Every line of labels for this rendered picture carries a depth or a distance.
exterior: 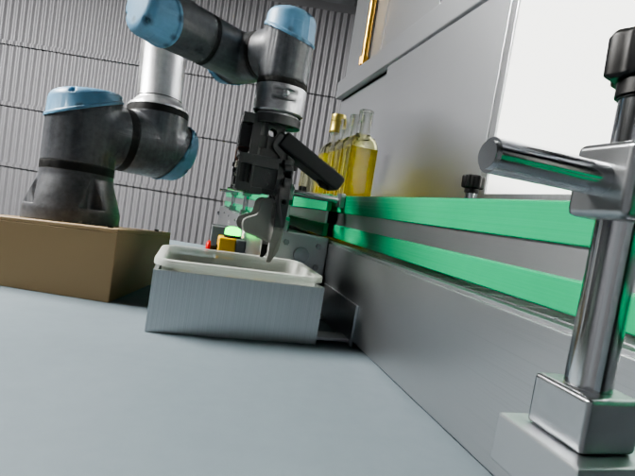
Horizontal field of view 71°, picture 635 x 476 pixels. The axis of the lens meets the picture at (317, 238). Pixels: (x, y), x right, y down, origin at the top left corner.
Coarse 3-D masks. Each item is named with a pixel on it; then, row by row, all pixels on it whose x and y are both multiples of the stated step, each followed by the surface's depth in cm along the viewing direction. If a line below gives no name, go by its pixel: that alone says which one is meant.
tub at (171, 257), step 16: (160, 256) 56; (176, 256) 70; (192, 256) 70; (208, 256) 71; (224, 256) 72; (240, 256) 73; (256, 256) 73; (192, 272) 56; (208, 272) 56; (224, 272) 56; (240, 272) 57; (256, 272) 57; (272, 272) 58; (288, 272) 74; (304, 272) 67
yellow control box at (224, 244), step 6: (222, 240) 114; (228, 240) 115; (234, 240) 115; (240, 240) 116; (216, 246) 117; (222, 246) 115; (228, 246) 115; (234, 246) 116; (240, 246) 116; (240, 252) 116
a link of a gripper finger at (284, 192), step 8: (288, 176) 65; (280, 184) 63; (288, 184) 63; (280, 192) 63; (288, 192) 63; (280, 200) 62; (288, 200) 63; (280, 208) 63; (280, 216) 63; (280, 224) 63
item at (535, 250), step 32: (352, 224) 75; (384, 224) 63; (416, 224) 54; (448, 224) 47; (480, 224) 41; (512, 224) 37; (544, 224) 34; (576, 224) 31; (416, 256) 52; (448, 256) 46; (480, 256) 41; (512, 256) 37; (544, 256) 34; (576, 256) 31; (512, 288) 36; (544, 288) 33; (576, 288) 30
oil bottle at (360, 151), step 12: (348, 144) 88; (360, 144) 86; (372, 144) 86; (348, 156) 87; (360, 156) 86; (372, 156) 87; (348, 168) 86; (360, 168) 86; (372, 168) 87; (348, 180) 86; (360, 180) 86; (372, 180) 88; (336, 192) 90; (348, 192) 86; (360, 192) 87
